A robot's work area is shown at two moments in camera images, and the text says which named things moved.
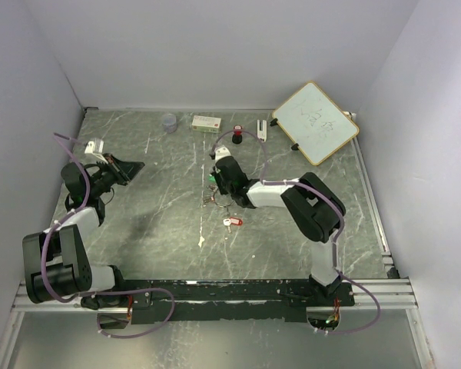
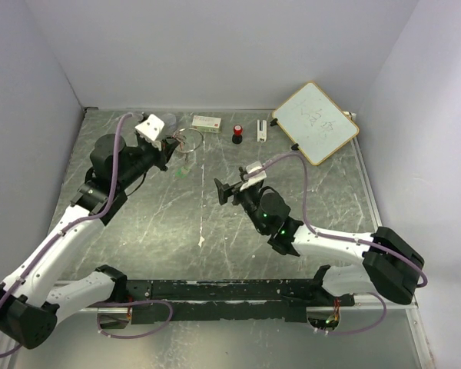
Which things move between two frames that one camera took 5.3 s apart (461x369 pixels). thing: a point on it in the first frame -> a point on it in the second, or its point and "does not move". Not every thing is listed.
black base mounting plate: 278,301 does not move
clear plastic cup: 169,123 does not move
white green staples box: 206,124 does not move
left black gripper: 128,170 -> 169,145
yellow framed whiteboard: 316,124 does not move
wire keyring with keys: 212,198 -> 188,139
